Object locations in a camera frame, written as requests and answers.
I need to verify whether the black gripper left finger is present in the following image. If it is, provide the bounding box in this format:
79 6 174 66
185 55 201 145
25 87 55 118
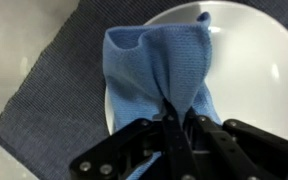
162 99 198 180

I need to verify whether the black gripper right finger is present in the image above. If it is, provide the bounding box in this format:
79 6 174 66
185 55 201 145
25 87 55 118
183 108 274 180

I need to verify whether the blue towel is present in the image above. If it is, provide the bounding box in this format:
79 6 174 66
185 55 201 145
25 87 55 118
102 11 222 180

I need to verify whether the white round plate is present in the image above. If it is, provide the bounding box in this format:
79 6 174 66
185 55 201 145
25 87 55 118
105 2 288 140

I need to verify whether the dark blue placemat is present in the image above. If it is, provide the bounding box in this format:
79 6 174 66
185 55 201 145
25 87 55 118
0 0 288 180

